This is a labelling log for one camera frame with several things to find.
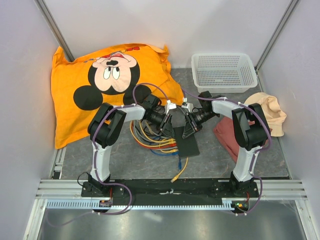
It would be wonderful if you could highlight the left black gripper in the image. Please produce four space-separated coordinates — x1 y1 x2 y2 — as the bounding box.
146 111 176 140

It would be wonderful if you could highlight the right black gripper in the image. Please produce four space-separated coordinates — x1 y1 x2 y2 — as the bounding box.
182 109 217 139

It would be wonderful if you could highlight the black network switch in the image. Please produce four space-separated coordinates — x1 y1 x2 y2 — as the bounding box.
173 126 200 158

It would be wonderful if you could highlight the black ethernet cable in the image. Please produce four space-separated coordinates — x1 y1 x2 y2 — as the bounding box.
139 119 166 137

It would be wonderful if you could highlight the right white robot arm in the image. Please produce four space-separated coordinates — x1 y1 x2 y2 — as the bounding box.
182 91 271 197

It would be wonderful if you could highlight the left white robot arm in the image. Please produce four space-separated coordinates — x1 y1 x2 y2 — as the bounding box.
81 94 175 197

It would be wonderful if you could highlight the red folded cloth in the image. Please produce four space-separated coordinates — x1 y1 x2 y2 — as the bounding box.
213 117 240 163

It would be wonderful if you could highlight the white perforated plastic basket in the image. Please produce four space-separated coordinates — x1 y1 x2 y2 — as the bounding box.
191 53 258 94

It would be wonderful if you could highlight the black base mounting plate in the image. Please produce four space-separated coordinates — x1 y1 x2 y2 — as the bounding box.
81 178 259 199

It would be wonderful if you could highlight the orange Mickey Mouse pillow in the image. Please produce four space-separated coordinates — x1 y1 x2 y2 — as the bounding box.
51 43 184 149

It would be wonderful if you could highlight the peach bucket hat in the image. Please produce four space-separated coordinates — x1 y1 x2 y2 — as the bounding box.
244 92 287 137

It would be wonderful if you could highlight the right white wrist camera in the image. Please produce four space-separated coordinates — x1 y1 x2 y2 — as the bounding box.
180 97 194 114

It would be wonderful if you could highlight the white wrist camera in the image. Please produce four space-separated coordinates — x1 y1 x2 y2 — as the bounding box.
180 97 194 114
164 100 177 115

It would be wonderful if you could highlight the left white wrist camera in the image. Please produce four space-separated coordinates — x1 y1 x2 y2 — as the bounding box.
164 100 177 115

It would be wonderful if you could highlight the grey ethernet cable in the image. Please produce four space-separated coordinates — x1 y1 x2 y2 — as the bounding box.
131 121 173 146

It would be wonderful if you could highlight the red ethernet cable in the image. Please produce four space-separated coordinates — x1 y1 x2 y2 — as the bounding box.
132 124 180 153

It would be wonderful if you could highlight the yellow coiled ethernet cable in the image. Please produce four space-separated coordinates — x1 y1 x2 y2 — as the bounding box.
138 122 180 154

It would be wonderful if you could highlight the blue ethernet cable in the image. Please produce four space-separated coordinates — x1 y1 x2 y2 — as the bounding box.
149 148 183 171

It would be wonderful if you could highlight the long yellow ethernet cable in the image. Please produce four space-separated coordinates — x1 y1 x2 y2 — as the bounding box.
131 121 189 183

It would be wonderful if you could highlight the grey slotted cable duct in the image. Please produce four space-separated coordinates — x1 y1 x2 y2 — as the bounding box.
46 198 237 210

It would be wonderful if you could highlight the aluminium frame rail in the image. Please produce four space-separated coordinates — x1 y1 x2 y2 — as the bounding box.
36 179 308 200

